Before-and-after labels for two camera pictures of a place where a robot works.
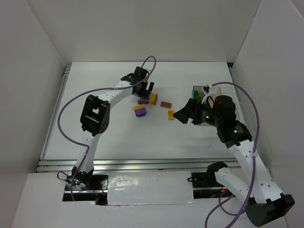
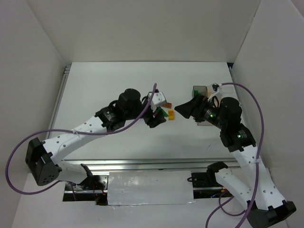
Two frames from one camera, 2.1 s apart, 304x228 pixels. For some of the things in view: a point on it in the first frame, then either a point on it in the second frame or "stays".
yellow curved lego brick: (170, 115) stays
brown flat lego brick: (165, 104) stays
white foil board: (131, 187) stays
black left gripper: (144, 90) to (152, 118)
